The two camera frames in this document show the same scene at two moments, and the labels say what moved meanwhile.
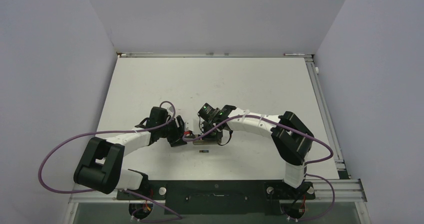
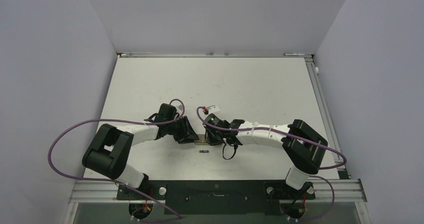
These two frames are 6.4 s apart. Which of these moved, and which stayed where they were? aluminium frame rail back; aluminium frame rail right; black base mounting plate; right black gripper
Moved: right black gripper
Stayed: aluminium frame rail back; aluminium frame rail right; black base mounting plate
